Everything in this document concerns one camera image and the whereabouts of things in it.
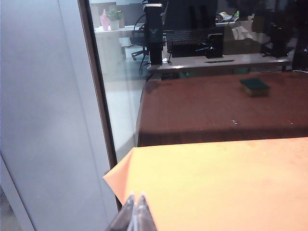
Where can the clear left gripper right finger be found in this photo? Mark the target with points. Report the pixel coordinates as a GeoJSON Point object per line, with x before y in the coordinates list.
{"type": "Point", "coordinates": [144, 216]}

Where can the clear left gripper left finger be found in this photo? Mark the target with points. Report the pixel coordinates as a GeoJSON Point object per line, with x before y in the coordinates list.
{"type": "Point", "coordinates": [124, 216]}

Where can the green and yellow sponge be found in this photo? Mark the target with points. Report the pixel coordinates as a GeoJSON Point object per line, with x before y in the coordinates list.
{"type": "Point", "coordinates": [255, 84]}

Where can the orange table mat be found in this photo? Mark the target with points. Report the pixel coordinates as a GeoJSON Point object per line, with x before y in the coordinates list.
{"type": "Point", "coordinates": [216, 187]}

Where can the large glass pane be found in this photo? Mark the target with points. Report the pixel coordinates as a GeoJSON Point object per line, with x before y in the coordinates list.
{"type": "Point", "coordinates": [120, 96]}

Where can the white office desk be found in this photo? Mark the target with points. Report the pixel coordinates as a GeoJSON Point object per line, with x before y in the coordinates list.
{"type": "Point", "coordinates": [106, 43]}

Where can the black office chair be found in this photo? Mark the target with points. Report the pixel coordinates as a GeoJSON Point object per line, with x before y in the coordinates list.
{"type": "Point", "coordinates": [138, 38]}

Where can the white robot platform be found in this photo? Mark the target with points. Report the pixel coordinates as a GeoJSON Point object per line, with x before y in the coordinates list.
{"type": "Point", "coordinates": [250, 59]}

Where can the pink bottle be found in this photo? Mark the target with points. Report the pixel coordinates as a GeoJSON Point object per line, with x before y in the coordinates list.
{"type": "Point", "coordinates": [105, 21]}

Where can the green plant in white pot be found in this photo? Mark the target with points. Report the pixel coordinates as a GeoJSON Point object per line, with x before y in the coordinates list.
{"type": "Point", "coordinates": [115, 18]}

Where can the brown window frame post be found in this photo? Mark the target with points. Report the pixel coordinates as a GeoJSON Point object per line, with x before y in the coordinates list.
{"type": "Point", "coordinates": [103, 108]}

